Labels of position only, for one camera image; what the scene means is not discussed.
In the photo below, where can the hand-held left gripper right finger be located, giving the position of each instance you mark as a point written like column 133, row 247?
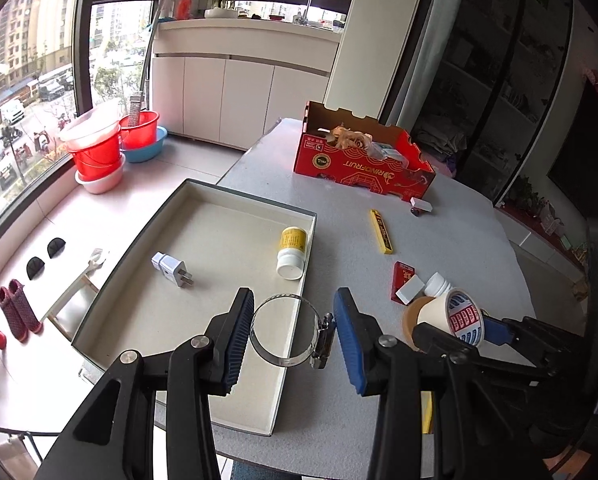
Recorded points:
column 351, row 345

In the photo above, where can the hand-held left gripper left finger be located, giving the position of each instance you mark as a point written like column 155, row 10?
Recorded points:
column 240, row 340

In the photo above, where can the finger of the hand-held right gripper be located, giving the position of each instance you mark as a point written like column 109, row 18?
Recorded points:
column 436, row 336
column 496, row 331

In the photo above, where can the white red printed tape roll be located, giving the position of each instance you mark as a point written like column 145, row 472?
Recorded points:
column 464, row 317

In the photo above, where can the shallow grey tray box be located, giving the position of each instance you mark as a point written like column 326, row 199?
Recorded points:
column 219, row 230

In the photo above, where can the brown tape roll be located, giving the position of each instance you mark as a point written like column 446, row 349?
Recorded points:
column 409, row 320

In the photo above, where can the white pill bottle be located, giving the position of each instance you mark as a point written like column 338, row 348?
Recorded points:
column 436, row 285

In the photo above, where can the small white box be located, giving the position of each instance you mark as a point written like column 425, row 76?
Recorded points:
column 409, row 290

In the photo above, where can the small red box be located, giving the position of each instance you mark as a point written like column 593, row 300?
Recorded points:
column 401, row 272

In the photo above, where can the white power adapter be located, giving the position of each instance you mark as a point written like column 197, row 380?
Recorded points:
column 169, row 266

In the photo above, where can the white bottle yellow label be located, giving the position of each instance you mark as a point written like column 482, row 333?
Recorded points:
column 291, row 247

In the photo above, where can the yellow blade case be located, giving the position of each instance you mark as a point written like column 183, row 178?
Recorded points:
column 380, row 230

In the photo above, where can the white rectangular block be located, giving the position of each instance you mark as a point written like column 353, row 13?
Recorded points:
column 423, row 204

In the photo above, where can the potted plants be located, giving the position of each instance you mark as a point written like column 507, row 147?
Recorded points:
column 526, row 195

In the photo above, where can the white wooden stool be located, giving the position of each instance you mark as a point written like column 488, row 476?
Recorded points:
column 74, row 295

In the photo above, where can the red cardboard box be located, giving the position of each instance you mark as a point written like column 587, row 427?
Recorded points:
column 359, row 172

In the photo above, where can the white blue small carton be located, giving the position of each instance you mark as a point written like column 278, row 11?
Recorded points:
column 389, row 152

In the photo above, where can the pile of folded clothes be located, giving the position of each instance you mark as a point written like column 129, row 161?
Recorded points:
column 439, row 137

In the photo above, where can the dark screen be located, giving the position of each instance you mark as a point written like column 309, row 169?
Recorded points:
column 589, row 150

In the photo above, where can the black slipper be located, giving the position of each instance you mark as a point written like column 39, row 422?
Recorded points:
column 55, row 247
column 35, row 267

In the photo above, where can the beige crumpled bag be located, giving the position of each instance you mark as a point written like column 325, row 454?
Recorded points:
column 349, row 136

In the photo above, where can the maroon slipper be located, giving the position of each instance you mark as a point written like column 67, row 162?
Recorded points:
column 11, row 315
column 26, row 307

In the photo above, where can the small red bucket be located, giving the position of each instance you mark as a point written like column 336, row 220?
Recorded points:
column 146, row 132

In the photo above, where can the large red bucket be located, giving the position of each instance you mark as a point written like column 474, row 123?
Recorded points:
column 96, row 157

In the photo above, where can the white cabinet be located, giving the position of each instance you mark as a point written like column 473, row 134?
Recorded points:
column 239, row 90

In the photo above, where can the metal pole brush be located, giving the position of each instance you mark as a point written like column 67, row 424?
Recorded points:
column 135, row 107

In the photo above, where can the dark glass cabinet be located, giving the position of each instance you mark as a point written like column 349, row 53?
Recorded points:
column 494, row 75

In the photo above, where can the translucent white bucket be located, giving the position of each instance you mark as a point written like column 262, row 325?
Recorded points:
column 86, row 127

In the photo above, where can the orange bottle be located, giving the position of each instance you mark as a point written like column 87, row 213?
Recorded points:
column 185, row 6

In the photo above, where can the metal faucet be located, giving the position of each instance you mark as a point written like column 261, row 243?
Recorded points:
column 306, row 7

